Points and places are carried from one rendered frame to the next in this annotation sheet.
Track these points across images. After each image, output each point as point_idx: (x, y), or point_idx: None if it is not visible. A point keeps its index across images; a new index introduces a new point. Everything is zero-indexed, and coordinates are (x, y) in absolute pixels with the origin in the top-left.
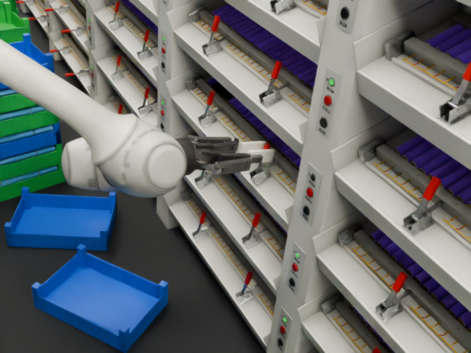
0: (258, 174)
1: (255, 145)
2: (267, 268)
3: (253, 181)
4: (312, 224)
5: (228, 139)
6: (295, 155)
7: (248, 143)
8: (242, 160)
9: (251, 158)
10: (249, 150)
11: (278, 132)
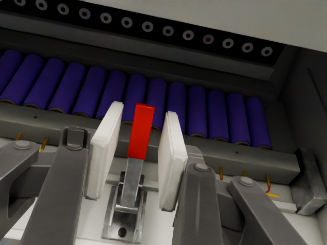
0: (141, 209)
1: (117, 125)
2: None
3: (121, 239)
4: None
5: (27, 152)
6: (159, 113)
7: (114, 130)
8: (263, 210)
9: (238, 176)
10: (111, 153)
11: (304, 12)
